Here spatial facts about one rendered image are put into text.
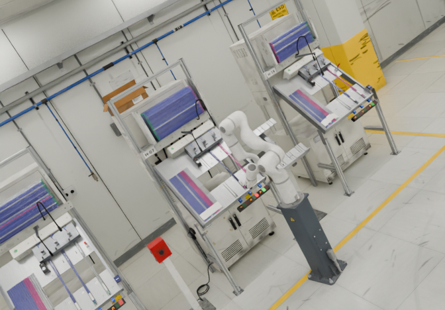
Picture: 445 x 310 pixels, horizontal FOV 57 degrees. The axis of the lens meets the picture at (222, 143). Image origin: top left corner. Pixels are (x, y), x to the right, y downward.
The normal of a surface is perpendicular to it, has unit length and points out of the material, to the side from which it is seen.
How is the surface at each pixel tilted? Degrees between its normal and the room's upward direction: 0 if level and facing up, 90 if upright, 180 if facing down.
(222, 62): 90
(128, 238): 90
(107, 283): 47
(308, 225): 90
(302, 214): 90
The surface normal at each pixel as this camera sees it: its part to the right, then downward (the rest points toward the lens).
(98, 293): 0.02, -0.52
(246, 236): 0.45, 0.07
